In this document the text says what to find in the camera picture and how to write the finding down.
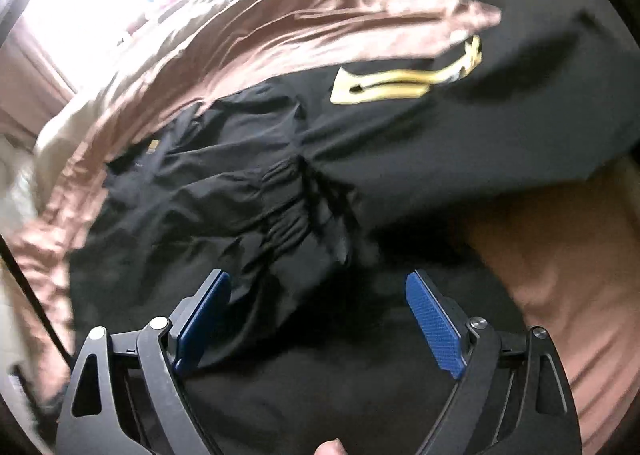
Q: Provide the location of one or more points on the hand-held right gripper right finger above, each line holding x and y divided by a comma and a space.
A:
436, 327

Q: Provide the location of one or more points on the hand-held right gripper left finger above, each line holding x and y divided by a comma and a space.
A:
200, 322

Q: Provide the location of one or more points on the black pants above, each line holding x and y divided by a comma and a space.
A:
225, 195

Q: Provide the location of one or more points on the person's right hand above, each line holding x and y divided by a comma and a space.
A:
330, 448

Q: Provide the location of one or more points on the pink bed sheet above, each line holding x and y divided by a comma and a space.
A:
550, 260

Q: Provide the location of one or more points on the black T-shirt with gold print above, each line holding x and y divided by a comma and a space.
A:
425, 135

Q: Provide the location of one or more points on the pale crumpled blanket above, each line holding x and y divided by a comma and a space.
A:
20, 175

